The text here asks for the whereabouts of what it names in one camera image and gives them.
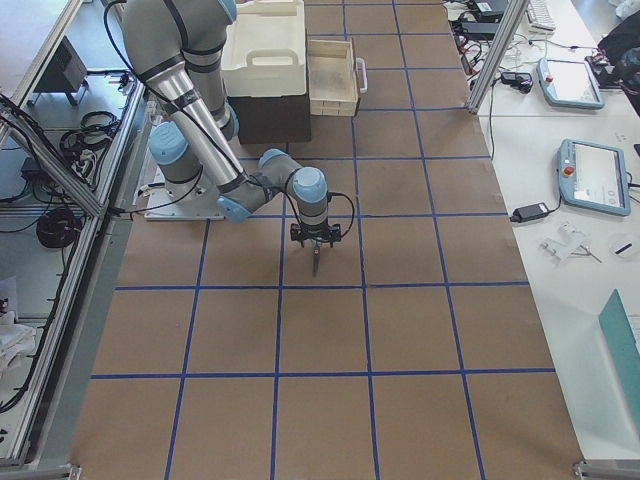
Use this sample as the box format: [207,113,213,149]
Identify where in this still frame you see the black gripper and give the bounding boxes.
[290,223,342,249]

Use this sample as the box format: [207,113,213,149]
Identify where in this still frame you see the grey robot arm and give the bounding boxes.
[121,1,345,244]

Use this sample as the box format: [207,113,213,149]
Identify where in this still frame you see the dark brown drawer cabinet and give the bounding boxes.
[228,94,312,144]

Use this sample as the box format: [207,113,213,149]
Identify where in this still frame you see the white plastic tray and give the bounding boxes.
[221,1,307,97]

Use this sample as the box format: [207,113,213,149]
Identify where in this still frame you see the black power adapter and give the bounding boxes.
[510,202,550,223]

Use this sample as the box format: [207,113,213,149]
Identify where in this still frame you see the clear plastic parts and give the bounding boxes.
[538,222,603,266]

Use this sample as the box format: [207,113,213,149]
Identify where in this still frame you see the near teach pendant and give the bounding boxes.
[556,139,631,217]

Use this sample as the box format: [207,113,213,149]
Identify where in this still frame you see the teach pendant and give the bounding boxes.
[556,139,631,217]
[536,58,605,110]

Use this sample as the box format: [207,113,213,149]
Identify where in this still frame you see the far teach pendant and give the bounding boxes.
[536,58,605,110]

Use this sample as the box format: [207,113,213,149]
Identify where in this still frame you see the black box on stand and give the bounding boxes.
[27,36,88,106]

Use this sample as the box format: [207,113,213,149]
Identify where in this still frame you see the teal laptop lid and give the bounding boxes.
[598,290,639,391]

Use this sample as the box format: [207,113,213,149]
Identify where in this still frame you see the white keyboard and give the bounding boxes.
[526,0,556,34]

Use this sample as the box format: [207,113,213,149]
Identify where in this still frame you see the wooden drawer with white handle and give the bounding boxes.
[307,40,368,117]

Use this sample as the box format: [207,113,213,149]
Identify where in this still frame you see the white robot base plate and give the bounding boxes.
[143,167,224,221]

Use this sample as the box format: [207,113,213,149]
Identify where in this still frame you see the black coiled cable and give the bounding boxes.
[35,205,81,250]

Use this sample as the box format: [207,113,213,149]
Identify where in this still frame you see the aluminium frame post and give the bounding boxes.
[467,0,528,114]

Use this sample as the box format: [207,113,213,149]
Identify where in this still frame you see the aluminium frame rail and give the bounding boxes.
[1,1,150,479]

